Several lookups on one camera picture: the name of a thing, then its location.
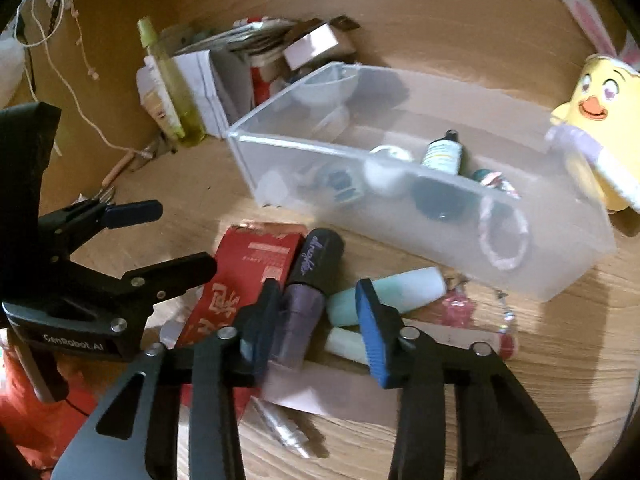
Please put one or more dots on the yellow chick bunny plush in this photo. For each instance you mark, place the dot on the yellow chick bunny plush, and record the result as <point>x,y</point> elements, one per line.
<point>601,118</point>

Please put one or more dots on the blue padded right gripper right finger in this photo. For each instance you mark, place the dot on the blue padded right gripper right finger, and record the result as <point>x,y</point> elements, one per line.
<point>502,434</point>

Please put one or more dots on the small dark green bottle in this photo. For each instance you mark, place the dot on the small dark green bottle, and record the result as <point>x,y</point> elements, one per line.
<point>444,154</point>

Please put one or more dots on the white tape roll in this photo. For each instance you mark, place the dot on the white tape roll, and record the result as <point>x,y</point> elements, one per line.
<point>384,170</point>

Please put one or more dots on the white pen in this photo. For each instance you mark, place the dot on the white pen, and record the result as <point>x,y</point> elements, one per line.
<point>282,428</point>

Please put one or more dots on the teal tape roll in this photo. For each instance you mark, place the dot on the teal tape roll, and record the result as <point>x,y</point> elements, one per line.
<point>445,202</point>

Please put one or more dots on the clear plastic storage bin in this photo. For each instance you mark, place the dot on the clear plastic storage bin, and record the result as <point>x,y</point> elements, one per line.
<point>545,229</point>

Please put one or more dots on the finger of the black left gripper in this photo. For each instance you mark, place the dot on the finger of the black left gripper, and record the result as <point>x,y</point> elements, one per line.
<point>67,229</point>
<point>138,288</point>

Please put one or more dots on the mint green tube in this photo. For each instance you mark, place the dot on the mint green tube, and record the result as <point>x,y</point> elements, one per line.
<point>406,292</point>

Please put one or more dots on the small white pink box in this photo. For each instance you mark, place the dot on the small white pink box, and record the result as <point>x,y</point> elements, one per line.
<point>324,43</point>

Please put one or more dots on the yellow green spray bottle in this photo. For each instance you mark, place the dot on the yellow green spray bottle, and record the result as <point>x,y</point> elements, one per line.
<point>180,114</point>

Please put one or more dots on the white paper boxes stack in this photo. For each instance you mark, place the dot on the white paper boxes stack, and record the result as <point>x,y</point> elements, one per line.
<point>221,87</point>

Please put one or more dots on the red paper envelope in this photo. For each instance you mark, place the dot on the red paper envelope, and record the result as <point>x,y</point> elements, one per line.
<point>246,256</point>

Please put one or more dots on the pink charm keychain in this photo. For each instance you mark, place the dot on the pink charm keychain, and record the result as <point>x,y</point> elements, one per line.
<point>457,308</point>

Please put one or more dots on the white green lotion tube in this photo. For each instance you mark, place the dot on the white green lotion tube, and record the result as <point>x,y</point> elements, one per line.
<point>150,100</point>

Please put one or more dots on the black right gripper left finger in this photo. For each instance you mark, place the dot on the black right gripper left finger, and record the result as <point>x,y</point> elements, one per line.
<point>133,432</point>

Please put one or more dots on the red white marker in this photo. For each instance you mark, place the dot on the red white marker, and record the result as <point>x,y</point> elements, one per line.
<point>252,20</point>

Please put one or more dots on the pink cream tube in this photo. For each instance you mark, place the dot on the pink cream tube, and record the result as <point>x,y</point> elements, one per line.
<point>326,391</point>

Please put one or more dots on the pale green long tube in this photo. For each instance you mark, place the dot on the pale green long tube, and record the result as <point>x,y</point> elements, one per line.
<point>347,345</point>

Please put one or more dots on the purple black cosmetic bottle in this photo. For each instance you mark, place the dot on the purple black cosmetic bottle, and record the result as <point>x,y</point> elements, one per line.
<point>304,297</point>

